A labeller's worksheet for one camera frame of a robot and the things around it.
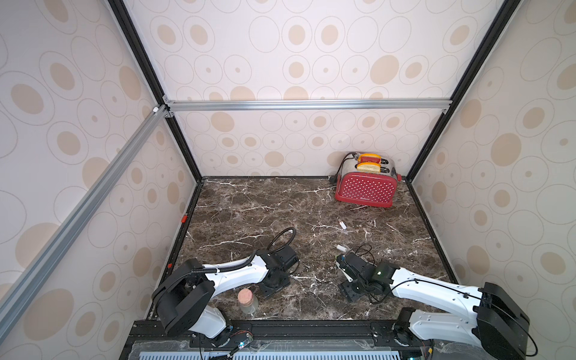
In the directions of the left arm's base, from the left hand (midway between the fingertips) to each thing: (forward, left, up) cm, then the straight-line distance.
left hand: (287, 288), depth 83 cm
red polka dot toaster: (+42, -34, +16) cm, 56 cm away
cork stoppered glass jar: (-7, +12, +9) cm, 17 cm away
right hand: (-1, -22, 0) cm, 22 cm away
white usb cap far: (+28, -24, 0) cm, 37 cm away
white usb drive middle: (+17, -22, -1) cm, 28 cm away
